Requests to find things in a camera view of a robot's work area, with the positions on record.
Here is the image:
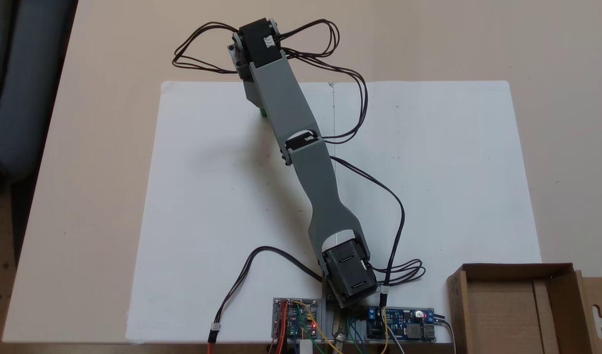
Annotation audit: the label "yellow wire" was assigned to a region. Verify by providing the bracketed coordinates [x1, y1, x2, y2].
[291, 299, 344, 354]

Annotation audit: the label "dark grey upholstered chair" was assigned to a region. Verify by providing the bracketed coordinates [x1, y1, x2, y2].
[0, 0, 79, 200]

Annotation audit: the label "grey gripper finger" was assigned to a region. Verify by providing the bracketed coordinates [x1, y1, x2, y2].
[242, 81, 270, 118]

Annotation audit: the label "white paper sheet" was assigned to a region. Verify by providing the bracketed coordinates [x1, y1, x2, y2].
[125, 80, 544, 345]

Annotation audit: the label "orange red wires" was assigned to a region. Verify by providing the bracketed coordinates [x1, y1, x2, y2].
[275, 300, 288, 354]

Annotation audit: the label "black elbow motor cable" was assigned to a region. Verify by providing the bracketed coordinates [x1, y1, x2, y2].
[330, 156, 406, 296]

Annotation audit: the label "blue power converter board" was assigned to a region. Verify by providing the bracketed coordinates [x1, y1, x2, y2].
[363, 305, 437, 343]

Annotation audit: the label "looped black base wires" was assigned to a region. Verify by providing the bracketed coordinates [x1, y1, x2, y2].
[368, 259, 426, 289]

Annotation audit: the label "motor controller circuit board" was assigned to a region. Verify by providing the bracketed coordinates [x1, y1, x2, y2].
[272, 296, 325, 341]

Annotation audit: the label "white usb cable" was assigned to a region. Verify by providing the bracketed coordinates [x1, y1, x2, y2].
[434, 317, 458, 354]

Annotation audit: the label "black cable with white connector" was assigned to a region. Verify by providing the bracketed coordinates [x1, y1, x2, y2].
[206, 245, 326, 354]

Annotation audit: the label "brown cardboard box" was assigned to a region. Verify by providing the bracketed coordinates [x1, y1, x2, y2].
[446, 263, 602, 354]

